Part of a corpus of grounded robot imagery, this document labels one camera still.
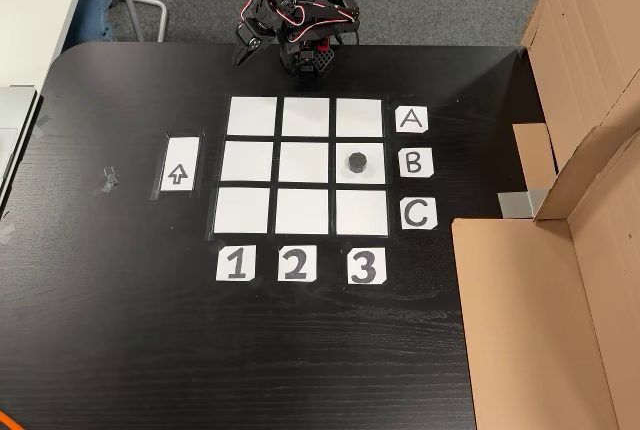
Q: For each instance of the flat clear tape piece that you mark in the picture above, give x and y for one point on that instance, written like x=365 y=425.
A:
x=6 y=234
x=44 y=125

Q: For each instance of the number 3 paper sheet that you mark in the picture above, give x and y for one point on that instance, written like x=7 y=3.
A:
x=352 y=280

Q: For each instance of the arrow paper sheet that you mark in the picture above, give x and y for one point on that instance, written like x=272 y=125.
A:
x=180 y=150

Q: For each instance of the brown cardboard panel with flap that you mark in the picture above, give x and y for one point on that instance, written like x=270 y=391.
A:
x=525 y=325

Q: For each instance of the white desk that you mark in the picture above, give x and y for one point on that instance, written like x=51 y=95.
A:
x=35 y=10

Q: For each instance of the number 1 paper sheet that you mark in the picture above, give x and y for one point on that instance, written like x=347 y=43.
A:
x=221 y=276

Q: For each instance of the letter A paper sheet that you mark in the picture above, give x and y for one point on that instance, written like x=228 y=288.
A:
x=400 y=129

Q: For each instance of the black round token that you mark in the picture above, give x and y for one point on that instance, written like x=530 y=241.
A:
x=357 y=163

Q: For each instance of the crumpled clear tape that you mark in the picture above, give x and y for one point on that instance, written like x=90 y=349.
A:
x=107 y=182

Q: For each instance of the number 2 paper sheet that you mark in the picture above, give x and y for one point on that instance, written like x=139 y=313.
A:
x=282 y=277

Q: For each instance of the white paper grid square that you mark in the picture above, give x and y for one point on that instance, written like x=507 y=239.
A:
x=362 y=213
x=252 y=115
x=242 y=210
x=302 y=211
x=359 y=118
x=305 y=117
x=304 y=162
x=377 y=170
x=247 y=161

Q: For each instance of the letter B paper sheet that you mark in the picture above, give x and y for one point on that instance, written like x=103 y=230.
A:
x=403 y=174

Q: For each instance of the letter C paper sheet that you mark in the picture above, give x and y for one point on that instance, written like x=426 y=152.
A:
x=405 y=225

